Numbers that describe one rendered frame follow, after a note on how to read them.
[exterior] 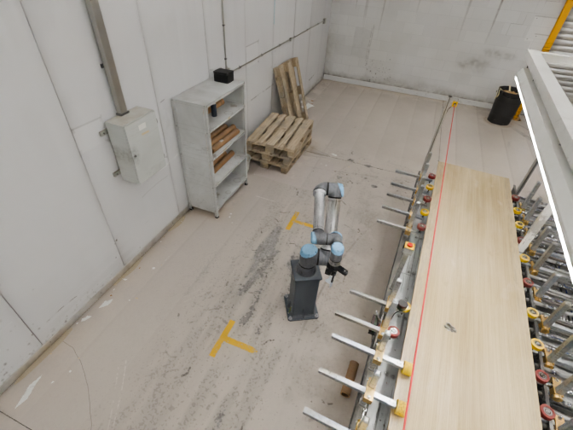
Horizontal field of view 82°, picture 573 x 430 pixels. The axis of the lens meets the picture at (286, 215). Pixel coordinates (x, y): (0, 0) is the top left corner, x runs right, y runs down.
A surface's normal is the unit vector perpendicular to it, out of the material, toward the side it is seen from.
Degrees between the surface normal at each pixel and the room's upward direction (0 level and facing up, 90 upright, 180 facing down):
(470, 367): 0
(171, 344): 0
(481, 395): 0
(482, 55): 90
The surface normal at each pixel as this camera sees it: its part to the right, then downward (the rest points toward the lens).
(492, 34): -0.37, 0.58
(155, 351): 0.05, -0.76
